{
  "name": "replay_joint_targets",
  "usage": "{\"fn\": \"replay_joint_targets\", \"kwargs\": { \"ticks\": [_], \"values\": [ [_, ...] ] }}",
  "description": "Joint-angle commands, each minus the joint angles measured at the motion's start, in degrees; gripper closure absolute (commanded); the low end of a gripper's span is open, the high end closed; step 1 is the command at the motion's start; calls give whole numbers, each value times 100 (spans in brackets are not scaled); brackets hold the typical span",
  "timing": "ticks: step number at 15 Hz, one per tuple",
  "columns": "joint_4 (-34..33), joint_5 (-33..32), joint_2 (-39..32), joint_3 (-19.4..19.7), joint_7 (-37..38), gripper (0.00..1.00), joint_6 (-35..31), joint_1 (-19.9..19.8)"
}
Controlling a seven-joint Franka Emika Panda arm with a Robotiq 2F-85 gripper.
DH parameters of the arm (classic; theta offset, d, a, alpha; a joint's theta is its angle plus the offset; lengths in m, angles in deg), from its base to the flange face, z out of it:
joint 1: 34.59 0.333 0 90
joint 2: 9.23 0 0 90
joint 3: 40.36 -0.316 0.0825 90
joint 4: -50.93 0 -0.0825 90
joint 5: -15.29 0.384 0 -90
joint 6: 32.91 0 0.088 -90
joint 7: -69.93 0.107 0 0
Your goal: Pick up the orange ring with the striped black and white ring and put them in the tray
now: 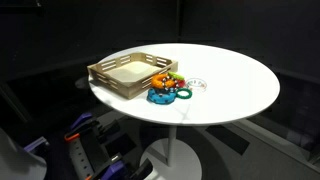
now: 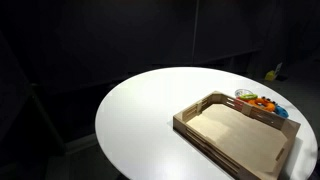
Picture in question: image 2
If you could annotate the light wooden slatted tray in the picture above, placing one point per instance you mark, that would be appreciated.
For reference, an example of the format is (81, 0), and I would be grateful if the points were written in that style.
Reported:
(233, 133)

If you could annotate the yellow box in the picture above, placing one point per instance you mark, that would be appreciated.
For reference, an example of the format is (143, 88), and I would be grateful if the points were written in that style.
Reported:
(269, 76)

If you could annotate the white card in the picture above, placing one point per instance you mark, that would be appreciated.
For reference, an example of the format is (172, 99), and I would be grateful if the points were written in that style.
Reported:
(278, 67)

